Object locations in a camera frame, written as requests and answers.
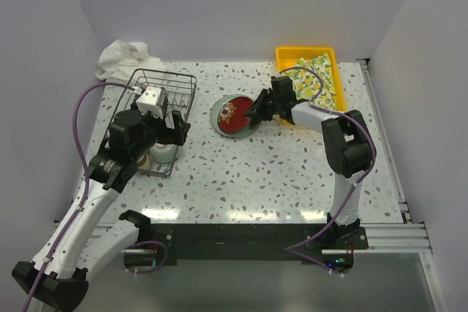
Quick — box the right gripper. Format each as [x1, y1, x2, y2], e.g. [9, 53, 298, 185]
[245, 88, 281, 122]

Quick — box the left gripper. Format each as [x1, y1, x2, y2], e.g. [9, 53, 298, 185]
[132, 107, 189, 159]

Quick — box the light green floral plate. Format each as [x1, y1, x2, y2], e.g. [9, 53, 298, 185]
[210, 94, 260, 139]

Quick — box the red floral plate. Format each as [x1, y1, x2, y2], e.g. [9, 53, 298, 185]
[216, 96, 254, 134]

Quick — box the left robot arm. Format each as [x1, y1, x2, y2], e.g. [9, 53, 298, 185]
[12, 108, 190, 311]

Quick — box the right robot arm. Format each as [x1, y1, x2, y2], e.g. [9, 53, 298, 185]
[244, 77, 377, 251]

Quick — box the light green bowl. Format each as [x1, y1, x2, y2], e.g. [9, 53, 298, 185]
[149, 143, 178, 164]

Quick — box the beige brown cup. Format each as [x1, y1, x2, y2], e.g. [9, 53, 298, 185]
[137, 153, 152, 170]

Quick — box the lemon print cloth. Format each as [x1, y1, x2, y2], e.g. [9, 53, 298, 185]
[284, 53, 337, 110]

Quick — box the yellow plastic bin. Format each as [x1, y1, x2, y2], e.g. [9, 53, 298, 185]
[274, 45, 349, 114]

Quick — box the white crumpled towel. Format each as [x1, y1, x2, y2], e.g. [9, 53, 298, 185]
[95, 39, 166, 83]

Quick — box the black wire dish rack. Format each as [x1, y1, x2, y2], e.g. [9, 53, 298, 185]
[88, 69, 197, 178]

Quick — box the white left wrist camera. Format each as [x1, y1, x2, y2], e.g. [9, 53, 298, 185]
[136, 85, 164, 119]

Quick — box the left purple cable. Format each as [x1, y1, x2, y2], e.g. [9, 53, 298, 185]
[21, 82, 170, 312]

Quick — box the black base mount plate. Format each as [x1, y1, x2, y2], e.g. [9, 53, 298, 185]
[124, 224, 369, 273]

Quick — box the aluminium frame rail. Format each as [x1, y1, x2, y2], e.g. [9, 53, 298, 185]
[356, 56, 449, 312]

